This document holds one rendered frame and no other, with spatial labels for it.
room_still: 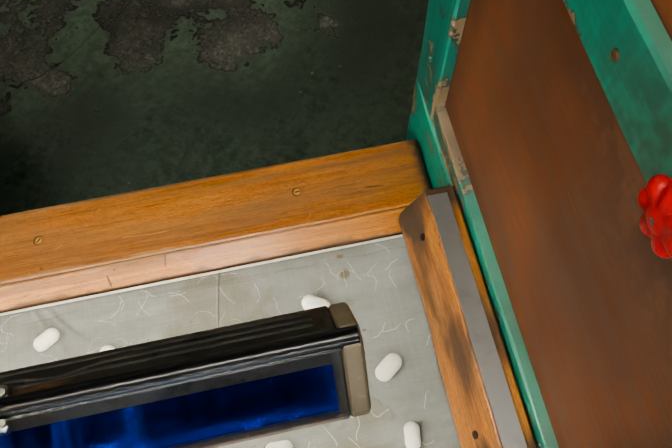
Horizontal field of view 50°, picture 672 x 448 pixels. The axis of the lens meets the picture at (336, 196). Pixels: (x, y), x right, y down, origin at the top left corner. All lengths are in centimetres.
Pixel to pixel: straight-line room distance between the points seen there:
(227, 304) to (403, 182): 26
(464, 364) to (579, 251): 23
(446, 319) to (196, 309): 30
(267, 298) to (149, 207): 18
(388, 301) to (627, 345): 40
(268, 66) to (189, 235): 112
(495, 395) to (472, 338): 6
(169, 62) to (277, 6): 34
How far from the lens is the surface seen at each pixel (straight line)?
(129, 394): 48
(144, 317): 89
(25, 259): 94
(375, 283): 88
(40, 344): 90
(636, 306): 51
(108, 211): 93
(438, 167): 86
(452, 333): 77
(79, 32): 213
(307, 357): 47
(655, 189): 39
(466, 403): 76
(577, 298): 59
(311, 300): 85
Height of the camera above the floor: 157
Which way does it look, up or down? 64 degrees down
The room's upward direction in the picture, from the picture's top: straight up
